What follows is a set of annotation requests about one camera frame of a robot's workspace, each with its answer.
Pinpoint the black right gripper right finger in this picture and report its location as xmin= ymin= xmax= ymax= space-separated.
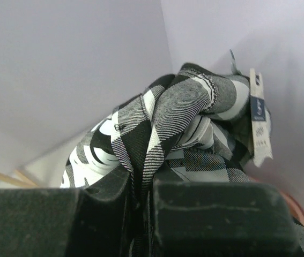
xmin=153 ymin=180 xmax=300 ymax=256

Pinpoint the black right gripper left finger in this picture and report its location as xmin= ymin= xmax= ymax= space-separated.
xmin=0 ymin=167 xmax=132 ymax=256

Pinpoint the black white checked shirt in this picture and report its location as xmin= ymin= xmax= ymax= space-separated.
xmin=60 ymin=49 xmax=275 ymax=209

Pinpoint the wooden clothes rack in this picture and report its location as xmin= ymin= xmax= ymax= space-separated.
xmin=0 ymin=170 xmax=42 ymax=188

